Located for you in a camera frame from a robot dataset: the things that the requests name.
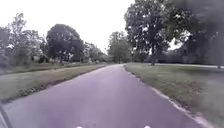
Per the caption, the group of pale-leaved trees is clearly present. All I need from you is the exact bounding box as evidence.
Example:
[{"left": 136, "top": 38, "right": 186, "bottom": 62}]
[{"left": 0, "top": 12, "right": 49, "bottom": 67}]

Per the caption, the dark blurred tree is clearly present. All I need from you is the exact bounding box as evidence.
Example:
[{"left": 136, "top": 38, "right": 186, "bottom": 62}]
[{"left": 166, "top": 0, "right": 224, "bottom": 69}]

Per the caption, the green tree at path end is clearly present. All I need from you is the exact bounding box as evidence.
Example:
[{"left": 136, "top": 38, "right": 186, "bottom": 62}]
[{"left": 107, "top": 31, "right": 133, "bottom": 64}]

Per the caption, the purple-grey asphalt path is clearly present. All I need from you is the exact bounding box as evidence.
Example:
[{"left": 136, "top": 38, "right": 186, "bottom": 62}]
[{"left": 1, "top": 63, "right": 209, "bottom": 128}]

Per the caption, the pale road behind field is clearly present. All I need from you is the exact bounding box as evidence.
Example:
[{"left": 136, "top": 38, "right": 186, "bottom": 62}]
[{"left": 155, "top": 62, "right": 224, "bottom": 70}]

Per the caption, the row of distant trees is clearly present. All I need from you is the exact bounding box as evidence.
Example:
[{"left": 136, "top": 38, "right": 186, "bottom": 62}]
[{"left": 82, "top": 41, "right": 109, "bottom": 64}]

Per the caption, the big dark domed tree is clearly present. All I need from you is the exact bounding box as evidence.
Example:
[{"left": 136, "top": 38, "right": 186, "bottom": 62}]
[{"left": 45, "top": 23, "right": 85, "bottom": 64}]

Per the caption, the wide grass field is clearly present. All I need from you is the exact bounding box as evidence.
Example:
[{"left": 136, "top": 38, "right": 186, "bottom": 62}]
[{"left": 123, "top": 62, "right": 224, "bottom": 126}]

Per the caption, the grass verge with ditch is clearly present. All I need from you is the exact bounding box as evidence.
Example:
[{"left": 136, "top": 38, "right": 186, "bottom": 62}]
[{"left": 0, "top": 62, "right": 108, "bottom": 103}]

